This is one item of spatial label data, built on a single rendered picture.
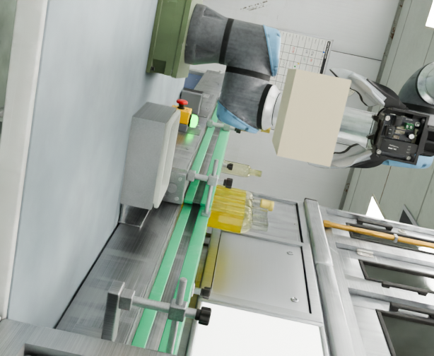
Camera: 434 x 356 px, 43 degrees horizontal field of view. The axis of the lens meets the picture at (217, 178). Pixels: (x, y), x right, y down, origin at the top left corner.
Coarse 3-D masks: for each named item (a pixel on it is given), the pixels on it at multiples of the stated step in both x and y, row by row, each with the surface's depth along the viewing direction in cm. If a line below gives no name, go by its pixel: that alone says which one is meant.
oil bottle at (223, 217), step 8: (216, 208) 162; (224, 208) 163; (232, 208) 164; (216, 216) 160; (224, 216) 160; (232, 216) 160; (240, 216) 160; (248, 216) 161; (208, 224) 161; (216, 224) 161; (224, 224) 161; (232, 224) 161; (240, 224) 161; (248, 224) 161; (240, 232) 162
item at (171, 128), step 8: (176, 112) 135; (168, 120) 130; (176, 120) 140; (168, 128) 125; (176, 128) 141; (168, 136) 125; (176, 136) 142; (168, 144) 143; (168, 152) 143; (160, 160) 128; (168, 160) 144; (160, 168) 128; (168, 168) 145; (160, 176) 129; (168, 176) 146; (160, 184) 130; (160, 192) 140; (160, 200) 137
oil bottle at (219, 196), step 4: (216, 192) 175; (220, 192) 176; (216, 196) 172; (220, 196) 172; (224, 196) 173; (228, 196) 173; (232, 196) 174; (236, 196) 175; (224, 200) 171; (228, 200) 171; (232, 200) 171; (236, 200) 172; (240, 200) 173; (244, 200) 173; (248, 200) 174; (244, 204) 171; (248, 204) 171; (252, 208) 173
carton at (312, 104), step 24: (288, 72) 85; (312, 72) 73; (288, 96) 76; (312, 96) 73; (336, 96) 73; (288, 120) 74; (312, 120) 74; (336, 120) 74; (288, 144) 75; (312, 144) 75
